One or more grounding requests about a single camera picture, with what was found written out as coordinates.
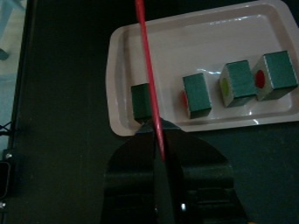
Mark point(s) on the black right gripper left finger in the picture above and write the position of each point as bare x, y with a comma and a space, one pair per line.
129, 175

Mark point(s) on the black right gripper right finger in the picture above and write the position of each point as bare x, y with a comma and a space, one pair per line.
206, 180

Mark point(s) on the red plastic toy knife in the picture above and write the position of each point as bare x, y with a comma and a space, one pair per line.
150, 73

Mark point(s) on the sushi block orange circle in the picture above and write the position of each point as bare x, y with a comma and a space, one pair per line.
198, 94

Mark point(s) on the black device at table edge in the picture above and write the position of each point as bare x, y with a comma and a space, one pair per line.
4, 180

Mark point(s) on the sushi block green circle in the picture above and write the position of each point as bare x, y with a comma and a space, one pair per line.
239, 80

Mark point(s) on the sushi block red circle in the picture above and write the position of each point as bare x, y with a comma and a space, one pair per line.
278, 73

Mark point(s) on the white plastic tray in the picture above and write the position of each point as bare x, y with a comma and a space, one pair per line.
194, 43

